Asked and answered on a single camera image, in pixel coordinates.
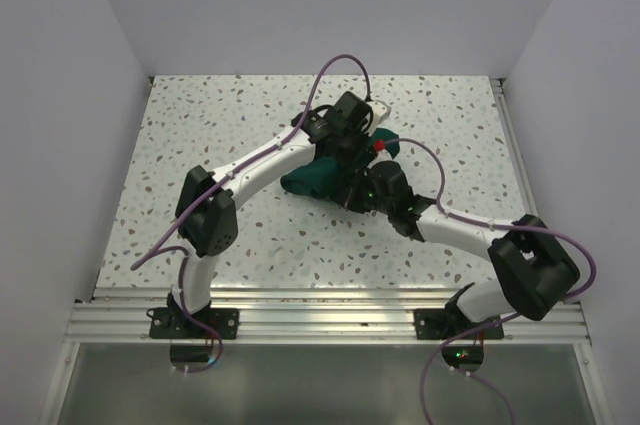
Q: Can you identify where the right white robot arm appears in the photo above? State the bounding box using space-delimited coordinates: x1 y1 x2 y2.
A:
331 160 580 338

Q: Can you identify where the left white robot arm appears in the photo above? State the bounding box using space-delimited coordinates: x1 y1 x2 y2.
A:
172 92 391 338

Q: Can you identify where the dark green surgical cloth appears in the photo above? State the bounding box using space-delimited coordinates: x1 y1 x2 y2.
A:
279 128 399 200

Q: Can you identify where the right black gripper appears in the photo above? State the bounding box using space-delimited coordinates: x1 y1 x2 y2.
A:
330 166 394 215

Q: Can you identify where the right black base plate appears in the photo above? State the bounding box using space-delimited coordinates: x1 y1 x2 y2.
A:
413 309 505 371

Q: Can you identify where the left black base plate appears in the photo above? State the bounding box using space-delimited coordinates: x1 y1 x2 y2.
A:
146 307 240 340

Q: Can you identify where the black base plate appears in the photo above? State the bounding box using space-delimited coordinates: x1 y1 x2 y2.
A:
413 309 505 371
146 307 240 340

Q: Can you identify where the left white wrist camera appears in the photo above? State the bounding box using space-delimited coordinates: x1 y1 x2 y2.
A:
368 100 392 123

